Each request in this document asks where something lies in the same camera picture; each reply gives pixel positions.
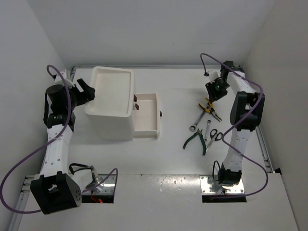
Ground aluminium frame rail back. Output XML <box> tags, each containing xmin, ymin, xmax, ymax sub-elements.
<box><xmin>71</xmin><ymin>64</ymin><xmax>241</xmax><ymax>68</ymax></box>

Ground yellow black needle-nose pliers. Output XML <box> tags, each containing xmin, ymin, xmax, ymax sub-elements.
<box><xmin>198</xmin><ymin>98</ymin><xmax>222</xmax><ymax>122</ymax></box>

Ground large silver ratchet wrench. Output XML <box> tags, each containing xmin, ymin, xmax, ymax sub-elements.
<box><xmin>189</xmin><ymin>110</ymin><xmax>206</xmax><ymax>132</ymax></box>

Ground black handled scissors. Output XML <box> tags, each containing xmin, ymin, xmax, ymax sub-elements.
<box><xmin>206</xmin><ymin>128</ymin><xmax>223</xmax><ymax>151</ymax></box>

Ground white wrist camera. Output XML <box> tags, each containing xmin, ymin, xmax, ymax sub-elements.
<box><xmin>54</xmin><ymin>69</ymin><xmax>74</xmax><ymax>88</ymax></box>
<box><xmin>205</xmin><ymin>70</ymin><xmax>219</xmax><ymax>82</ymax></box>

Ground aluminium frame rail right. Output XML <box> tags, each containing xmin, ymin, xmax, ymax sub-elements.
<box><xmin>244</xmin><ymin>126</ymin><xmax>275</xmax><ymax>173</ymax></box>

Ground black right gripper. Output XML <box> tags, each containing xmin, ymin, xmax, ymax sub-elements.
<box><xmin>205</xmin><ymin>79</ymin><xmax>231</xmax><ymax>103</ymax></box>

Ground small silver wrench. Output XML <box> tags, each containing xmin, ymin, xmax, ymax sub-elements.
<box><xmin>204</xmin><ymin>120</ymin><xmax>211</xmax><ymax>142</ymax></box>

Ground aluminium frame rail left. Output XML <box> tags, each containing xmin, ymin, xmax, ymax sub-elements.
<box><xmin>8</xmin><ymin>175</ymin><xmax>34</xmax><ymax>231</ymax></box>

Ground white drawer cabinet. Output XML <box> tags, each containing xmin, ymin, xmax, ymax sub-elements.
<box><xmin>85</xmin><ymin>66</ymin><xmax>135</xmax><ymax>141</ymax></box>

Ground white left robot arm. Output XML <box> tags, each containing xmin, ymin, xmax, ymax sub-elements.
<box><xmin>30</xmin><ymin>78</ymin><xmax>96</xmax><ymax>215</ymax></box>

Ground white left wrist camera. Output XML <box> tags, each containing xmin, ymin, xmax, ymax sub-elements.
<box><xmin>54</xmin><ymin>69</ymin><xmax>74</xmax><ymax>88</ymax></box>

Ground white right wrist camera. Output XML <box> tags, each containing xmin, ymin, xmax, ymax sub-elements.
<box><xmin>205</xmin><ymin>70</ymin><xmax>219</xmax><ymax>82</ymax></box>

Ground metal base plate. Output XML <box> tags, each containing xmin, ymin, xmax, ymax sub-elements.
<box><xmin>82</xmin><ymin>174</ymin><xmax>116</xmax><ymax>196</ymax></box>
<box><xmin>200</xmin><ymin>175</ymin><xmax>245</xmax><ymax>195</ymax></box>

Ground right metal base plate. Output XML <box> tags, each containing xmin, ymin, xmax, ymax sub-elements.
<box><xmin>200</xmin><ymin>175</ymin><xmax>245</xmax><ymax>195</ymax></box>

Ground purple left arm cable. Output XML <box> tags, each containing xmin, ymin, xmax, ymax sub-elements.
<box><xmin>0</xmin><ymin>64</ymin><xmax>118</xmax><ymax>214</ymax></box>

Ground green side cutters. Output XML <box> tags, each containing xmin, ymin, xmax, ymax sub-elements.
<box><xmin>183</xmin><ymin>128</ymin><xmax>206</xmax><ymax>156</ymax></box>

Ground aluminium frame rail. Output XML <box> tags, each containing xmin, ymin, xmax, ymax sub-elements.
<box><xmin>71</xmin><ymin>64</ymin><xmax>241</xmax><ymax>68</ymax></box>
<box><xmin>8</xmin><ymin>175</ymin><xmax>34</xmax><ymax>231</ymax></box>
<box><xmin>244</xmin><ymin>126</ymin><xmax>275</xmax><ymax>173</ymax></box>

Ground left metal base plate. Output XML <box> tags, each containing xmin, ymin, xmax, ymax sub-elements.
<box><xmin>82</xmin><ymin>174</ymin><xmax>116</xmax><ymax>196</ymax></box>

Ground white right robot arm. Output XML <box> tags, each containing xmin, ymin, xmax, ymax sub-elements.
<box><xmin>205</xmin><ymin>61</ymin><xmax>265</xmax><ymax>186</ymax></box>

